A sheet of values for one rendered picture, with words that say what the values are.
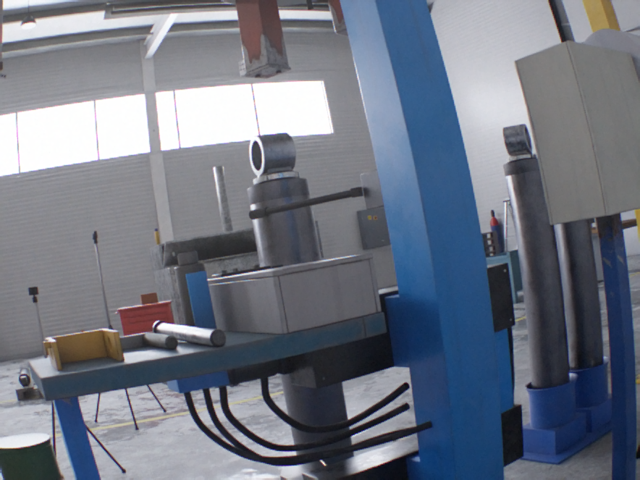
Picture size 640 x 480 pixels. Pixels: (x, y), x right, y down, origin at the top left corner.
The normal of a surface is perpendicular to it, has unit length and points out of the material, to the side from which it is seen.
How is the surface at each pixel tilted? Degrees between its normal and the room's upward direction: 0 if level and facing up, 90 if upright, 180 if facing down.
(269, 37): 90
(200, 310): 90
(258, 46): 90
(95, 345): 90
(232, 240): 145
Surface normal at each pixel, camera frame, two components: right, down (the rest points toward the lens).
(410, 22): 0.46, -0.09
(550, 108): -0.87, 0.14
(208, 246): 0.36, 0.76
